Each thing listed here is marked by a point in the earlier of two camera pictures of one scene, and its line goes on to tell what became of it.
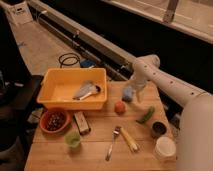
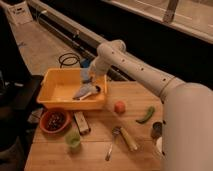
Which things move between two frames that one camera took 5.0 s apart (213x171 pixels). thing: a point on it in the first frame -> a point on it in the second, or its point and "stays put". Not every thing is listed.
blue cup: (127, 94) -> (84, 74)
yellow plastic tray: (73, 88) stays put
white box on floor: (19, 13) stays put
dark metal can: (158, 129) stays put
